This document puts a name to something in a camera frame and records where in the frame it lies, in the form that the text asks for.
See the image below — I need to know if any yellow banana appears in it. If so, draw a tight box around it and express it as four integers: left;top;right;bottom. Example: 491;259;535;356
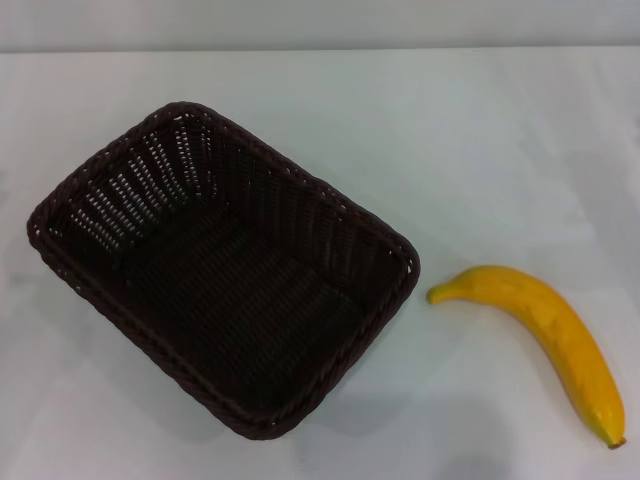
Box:
425;265;628;450

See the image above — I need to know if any dark brown woven basket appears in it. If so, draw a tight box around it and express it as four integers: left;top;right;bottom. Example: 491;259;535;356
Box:
23;101;422;442

